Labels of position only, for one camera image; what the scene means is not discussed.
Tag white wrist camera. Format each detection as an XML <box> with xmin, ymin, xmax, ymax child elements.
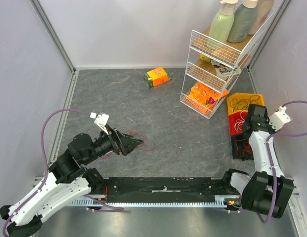
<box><xmin>90</xmin><ymin>112</ymin><xmax>109</xmax><ymax>135</ymax></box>
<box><xmin>269</xmin><ymin>106</ymin><xmax>292</xmax><ymax>132</ymax></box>

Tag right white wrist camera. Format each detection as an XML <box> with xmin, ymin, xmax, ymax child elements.
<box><xmin>269</xmin><ymin>106</ymin><xmax>292</xmax><ymax>132</ymax></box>

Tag grey green pump bottle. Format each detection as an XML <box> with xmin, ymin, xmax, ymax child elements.
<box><xmin>227</xmin><ymin>0</ymin><xmax>258</xmax><ymax>43</ymax></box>

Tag yellow snack packet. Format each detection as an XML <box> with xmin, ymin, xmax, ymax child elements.
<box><xmin>199</xmin><ymin>54</ymin><xmax>212</xmax><ymax>63</ymax></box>

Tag orange purple snack box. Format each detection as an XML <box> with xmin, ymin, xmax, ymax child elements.
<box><xmin>196</xmin><ymin>82</ymin><xmax>229</xmax><ymax>109</ymax></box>

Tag beige pink bottle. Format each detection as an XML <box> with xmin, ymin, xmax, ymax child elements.
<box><xmin>248</xmin><ymin>0</ymin><xmax>275</xmax><ymax>36</ymax></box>

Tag orange green snack box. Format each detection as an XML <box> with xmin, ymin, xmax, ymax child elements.
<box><xmin>144</xmin><ymin>67</ymin><xmax>171</xmax><ymax>88</ymax></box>

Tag black storage bin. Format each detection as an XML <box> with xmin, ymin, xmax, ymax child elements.
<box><xmin>231</xmin><ymin>134</ymin><xmax>254</xmax><ymax>161</ymax></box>

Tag light green pump bottle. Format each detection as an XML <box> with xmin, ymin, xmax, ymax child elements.
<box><xmin>207</xmin><ymin>0</ymin><xmax>238</xmax><ymax>50</ymax></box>

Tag white wire shelf rack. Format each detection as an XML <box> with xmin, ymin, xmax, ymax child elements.
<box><xmin>180</xmin><ymin>9</ymin><xmax>275</xmax><ymax>119</ymax></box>

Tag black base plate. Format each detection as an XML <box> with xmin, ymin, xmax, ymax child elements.
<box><xmin>98</xmin><ymin>177</ymin><xmax>238</xmax><ymax>198</ymax></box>

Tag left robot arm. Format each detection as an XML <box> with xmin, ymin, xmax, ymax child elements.
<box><xmin>0</xmin><ymin>128</ymin><xmax>143</xmax><ymax>237</ymax></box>

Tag slotted cable duct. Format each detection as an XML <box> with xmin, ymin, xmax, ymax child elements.
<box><xmin>67</xmin><ymin>195</ymin><xmax>240</xmax><ymax>208</ymax></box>

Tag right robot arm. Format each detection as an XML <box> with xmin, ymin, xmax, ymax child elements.
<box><xmin>221</xmin><ymin>104</ymin><xmax>294</xmax><ymax>219</ymax></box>

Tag orange snack box front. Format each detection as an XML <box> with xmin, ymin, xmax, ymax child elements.
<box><xmin>188</xmin><ymin>86</ymin><xmax>209</xmax><ymax>104</ymax></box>

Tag yellow storage bin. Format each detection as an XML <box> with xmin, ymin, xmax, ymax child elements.
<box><xmin>227</xmin><ymin>92</ymin><xmax>265</xmax><ymax>115</ymax></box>

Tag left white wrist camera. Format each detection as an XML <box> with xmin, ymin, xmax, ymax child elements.
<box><xmin>90</xmin><ymin>112</ymin><xmax>109</xmax><ymax>135</ymax></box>

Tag red cable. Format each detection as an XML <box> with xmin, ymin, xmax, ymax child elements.
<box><xmin>236</xmin><ymin>138</ymin><xmax>254</xmax><ymax>158</ymax></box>
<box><xmin>101</xmin><ymin>130</ymin><xmax>156</xmax><ymax>158</ymax></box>

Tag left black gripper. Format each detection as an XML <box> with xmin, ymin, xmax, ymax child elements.
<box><xmin>83</xmin><ymin>123</ymin><xmax>144</xmax><ymax>164</ymax></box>

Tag red storage bin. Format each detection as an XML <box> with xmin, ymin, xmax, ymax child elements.
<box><xmin>228</xmin><ymin>111</ymin><xmax>248</xmax><ymax>136</ymax></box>

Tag white snack pouch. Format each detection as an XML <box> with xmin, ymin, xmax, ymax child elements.
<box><xmin>211</xmin><ymin>60</ymin><xmax>241</xmax><ymax>80</ymax></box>

